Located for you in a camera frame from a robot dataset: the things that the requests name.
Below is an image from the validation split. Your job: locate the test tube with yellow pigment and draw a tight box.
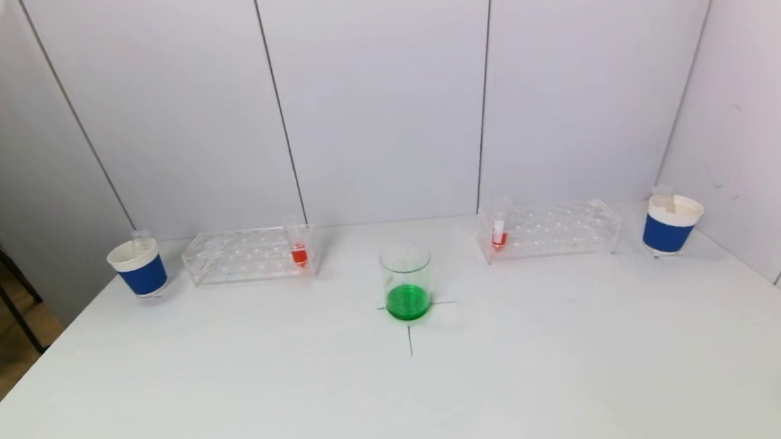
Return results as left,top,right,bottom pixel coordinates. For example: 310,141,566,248
651,183,677,215

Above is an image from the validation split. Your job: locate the clear glass beaker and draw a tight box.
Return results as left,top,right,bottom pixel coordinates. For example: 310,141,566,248
377,240,437,324

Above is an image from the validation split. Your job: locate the test tube with red pigment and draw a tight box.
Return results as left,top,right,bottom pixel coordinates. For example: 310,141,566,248
487,195,516,252
282,213,311,270

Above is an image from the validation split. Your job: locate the clear acrylic test tube rack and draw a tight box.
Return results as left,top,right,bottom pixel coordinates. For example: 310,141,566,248
180,223,320,289
475,194,625,266

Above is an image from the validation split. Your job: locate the white paper cup blue sleeve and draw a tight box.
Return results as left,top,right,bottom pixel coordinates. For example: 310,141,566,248
106,236,171,302
638,190,708,259

